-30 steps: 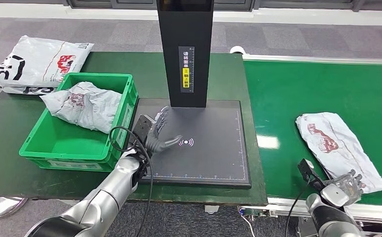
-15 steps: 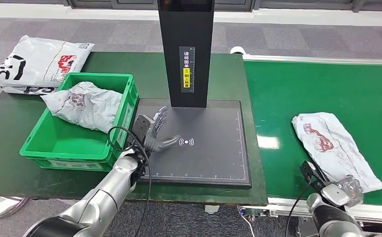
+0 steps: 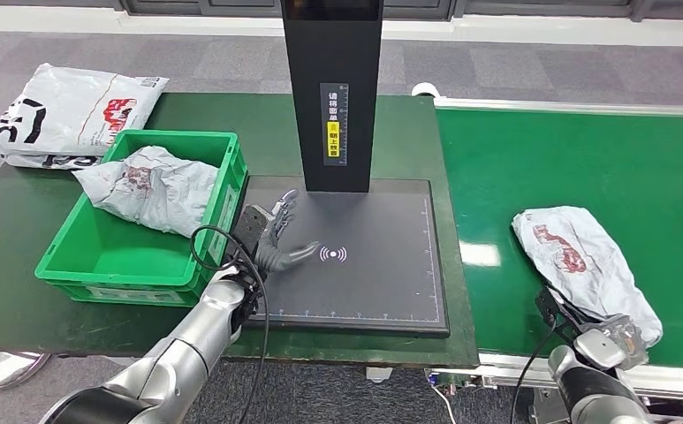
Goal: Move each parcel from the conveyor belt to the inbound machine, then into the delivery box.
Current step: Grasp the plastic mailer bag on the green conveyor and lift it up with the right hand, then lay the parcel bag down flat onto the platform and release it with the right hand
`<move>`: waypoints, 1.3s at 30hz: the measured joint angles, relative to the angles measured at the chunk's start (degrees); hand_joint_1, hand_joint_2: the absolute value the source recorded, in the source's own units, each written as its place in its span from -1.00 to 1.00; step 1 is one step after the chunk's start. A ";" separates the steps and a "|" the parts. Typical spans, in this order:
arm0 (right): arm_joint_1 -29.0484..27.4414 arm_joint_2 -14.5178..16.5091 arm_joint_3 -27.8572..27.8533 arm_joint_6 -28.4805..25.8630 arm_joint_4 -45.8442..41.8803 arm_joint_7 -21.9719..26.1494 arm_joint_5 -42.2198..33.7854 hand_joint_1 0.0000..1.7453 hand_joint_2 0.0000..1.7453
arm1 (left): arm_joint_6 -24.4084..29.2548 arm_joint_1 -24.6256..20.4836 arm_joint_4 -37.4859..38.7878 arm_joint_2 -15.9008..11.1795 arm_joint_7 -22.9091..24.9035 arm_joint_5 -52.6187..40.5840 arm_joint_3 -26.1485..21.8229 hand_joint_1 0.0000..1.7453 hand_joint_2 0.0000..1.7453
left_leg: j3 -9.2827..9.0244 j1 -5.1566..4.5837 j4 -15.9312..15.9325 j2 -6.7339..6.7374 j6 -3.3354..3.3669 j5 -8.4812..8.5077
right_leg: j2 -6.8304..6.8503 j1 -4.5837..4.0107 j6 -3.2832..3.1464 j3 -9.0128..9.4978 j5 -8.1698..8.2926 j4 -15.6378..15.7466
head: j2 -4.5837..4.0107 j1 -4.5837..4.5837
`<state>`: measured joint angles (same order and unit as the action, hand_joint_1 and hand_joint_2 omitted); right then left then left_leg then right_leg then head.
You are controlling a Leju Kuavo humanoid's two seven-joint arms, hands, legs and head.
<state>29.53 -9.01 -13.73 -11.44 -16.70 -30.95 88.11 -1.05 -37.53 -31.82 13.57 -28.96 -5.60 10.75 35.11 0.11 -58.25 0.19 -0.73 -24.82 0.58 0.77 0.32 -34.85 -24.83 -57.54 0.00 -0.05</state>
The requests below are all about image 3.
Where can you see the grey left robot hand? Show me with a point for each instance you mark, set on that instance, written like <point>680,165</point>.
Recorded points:
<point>276,260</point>

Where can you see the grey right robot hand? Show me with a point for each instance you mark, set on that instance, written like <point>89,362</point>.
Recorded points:
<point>631,342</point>

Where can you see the grey parcel bold red print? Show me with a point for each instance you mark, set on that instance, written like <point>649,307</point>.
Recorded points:
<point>581,251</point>

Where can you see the puffy grey parcel faded print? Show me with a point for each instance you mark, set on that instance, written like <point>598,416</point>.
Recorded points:
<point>159,193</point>

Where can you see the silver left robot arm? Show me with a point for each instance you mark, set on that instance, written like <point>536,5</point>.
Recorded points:
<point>195,345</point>

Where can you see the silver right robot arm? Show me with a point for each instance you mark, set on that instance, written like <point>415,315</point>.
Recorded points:
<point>593,398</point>

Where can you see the black inbound scanner machine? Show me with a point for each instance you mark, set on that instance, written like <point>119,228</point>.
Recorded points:
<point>376,275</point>

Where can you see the green conveyor belt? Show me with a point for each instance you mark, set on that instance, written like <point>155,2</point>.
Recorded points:
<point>552,175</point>

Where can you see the flat white parcel black print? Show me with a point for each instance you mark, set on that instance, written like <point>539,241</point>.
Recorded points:
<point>48,161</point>

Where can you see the large white parcel black print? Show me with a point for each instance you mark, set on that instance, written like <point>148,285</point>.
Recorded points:
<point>66,105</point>

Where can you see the yellow and black ruler sticker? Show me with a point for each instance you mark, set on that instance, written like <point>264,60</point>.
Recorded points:
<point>333,140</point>

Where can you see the white table foot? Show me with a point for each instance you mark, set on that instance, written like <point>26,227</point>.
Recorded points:
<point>379,376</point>

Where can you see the green plastic crate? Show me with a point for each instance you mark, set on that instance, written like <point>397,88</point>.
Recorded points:
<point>113,257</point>

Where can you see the green circuit board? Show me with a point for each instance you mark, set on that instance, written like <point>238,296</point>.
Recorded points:
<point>452,379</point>

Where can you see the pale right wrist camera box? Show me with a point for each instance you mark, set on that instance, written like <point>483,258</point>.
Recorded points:
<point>598,350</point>

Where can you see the black left camera bracket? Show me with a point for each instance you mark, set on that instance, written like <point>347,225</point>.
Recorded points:
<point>250,231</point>

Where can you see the black camera bracket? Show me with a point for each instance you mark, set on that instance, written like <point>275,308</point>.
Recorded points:
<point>552,307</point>
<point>250,231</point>

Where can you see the black right camera bracket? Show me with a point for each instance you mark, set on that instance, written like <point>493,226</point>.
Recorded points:
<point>552,307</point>

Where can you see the grey window frame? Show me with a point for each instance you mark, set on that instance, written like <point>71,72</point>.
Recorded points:
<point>493,6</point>

